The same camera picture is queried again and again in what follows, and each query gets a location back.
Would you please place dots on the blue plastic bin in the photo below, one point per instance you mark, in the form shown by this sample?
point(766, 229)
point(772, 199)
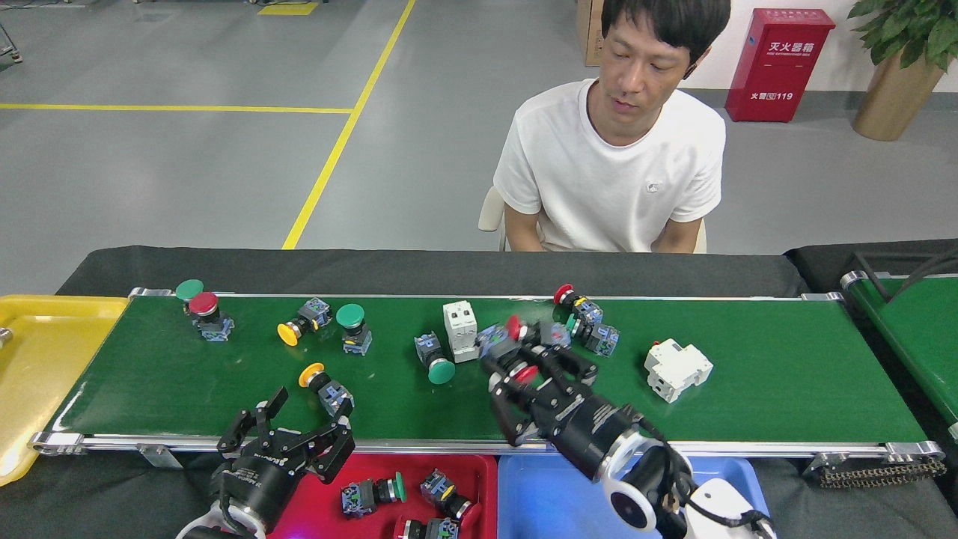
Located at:
point(528, 505)

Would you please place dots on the wide green conveyor belt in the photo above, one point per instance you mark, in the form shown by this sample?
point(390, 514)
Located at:
point(786, 374)

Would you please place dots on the red plastic bin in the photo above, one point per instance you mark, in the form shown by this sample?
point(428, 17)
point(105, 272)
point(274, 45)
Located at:
point(322, 516)

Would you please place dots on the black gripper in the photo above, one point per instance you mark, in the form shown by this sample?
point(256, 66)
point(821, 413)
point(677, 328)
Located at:
point(595, 438)
point(262, 483)

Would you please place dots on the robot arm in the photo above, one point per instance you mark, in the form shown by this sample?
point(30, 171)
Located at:
point(217, 528)
point(718, 509)

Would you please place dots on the narrow green conveyor belt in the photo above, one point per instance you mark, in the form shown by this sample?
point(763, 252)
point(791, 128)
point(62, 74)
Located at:
point(913, 337)

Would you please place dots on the metal wheeled rack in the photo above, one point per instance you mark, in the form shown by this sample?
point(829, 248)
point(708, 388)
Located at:
point(11, 52)

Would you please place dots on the person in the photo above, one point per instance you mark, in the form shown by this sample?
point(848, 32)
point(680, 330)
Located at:
point(614, 165)

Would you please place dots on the brown cardboard box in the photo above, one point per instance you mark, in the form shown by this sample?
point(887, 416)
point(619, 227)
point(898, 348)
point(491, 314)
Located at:
point(587, 37)

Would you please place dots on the yellow plastic tray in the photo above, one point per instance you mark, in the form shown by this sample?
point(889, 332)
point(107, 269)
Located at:
point(45, 389)

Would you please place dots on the red fire extinguisher cabinet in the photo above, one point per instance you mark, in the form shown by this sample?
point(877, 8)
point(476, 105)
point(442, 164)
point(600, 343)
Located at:
point(778, 75)

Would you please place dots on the yellow head push button switch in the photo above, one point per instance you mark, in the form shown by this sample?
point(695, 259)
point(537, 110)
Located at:
point(311, 374)
point(288, 335)

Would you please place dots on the white circuit breaker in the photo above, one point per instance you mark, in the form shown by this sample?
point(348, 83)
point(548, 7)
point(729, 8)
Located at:
point(677, 367)
point(460, 329)

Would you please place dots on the potted plant gold planter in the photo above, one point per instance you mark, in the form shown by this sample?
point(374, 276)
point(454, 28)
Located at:
point(894, 105)

